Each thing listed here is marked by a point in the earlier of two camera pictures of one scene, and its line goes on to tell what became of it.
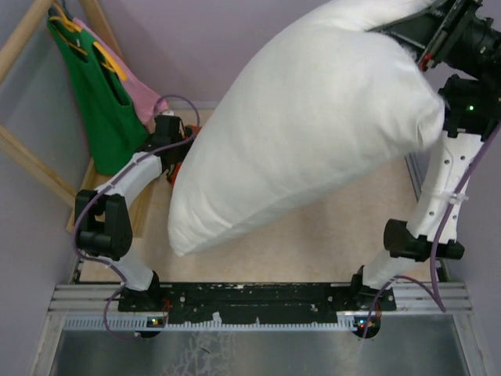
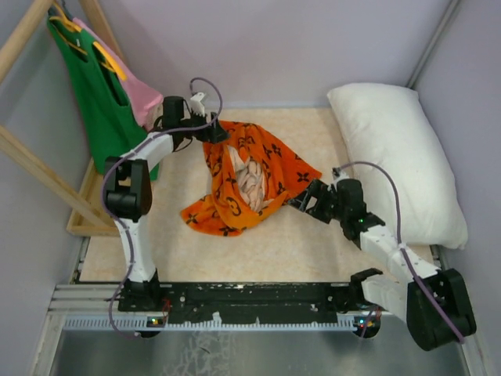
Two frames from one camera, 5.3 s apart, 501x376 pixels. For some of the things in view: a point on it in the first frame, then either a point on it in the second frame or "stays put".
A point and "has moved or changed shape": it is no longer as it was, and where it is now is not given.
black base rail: x=148 y=308 stays put
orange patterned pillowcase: x=190 y=130 to x=223 y=211
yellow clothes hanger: x=67 y=22 stays put
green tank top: x=120 y=137 stays put
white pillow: x=320 y=101 has moved or changed shape
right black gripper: x=427 y=33 to x=318 y=189
